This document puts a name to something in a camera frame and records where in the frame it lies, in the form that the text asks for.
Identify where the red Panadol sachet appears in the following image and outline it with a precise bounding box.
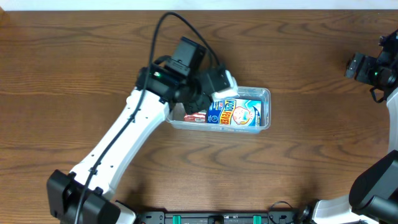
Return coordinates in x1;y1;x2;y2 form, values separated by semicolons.
184;113;206;123

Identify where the clear plastic container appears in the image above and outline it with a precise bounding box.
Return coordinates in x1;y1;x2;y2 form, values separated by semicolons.
166;86;271;134

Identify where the black mounting rail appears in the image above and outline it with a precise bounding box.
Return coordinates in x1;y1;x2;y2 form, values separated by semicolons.
134;210;297;224

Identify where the left black cable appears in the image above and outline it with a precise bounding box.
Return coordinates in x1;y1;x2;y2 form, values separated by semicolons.
73;11;222;224

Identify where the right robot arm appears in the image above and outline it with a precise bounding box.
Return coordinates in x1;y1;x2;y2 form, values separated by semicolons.
300;30;397;223

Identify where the blue Kool Fever box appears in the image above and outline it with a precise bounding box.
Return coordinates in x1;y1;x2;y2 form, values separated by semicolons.
206;98;261;126

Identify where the white Panadol box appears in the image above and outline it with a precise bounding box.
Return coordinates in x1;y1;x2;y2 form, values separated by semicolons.
211;70;239;101

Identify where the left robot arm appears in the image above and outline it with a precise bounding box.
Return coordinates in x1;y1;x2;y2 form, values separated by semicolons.
47;37;238;223

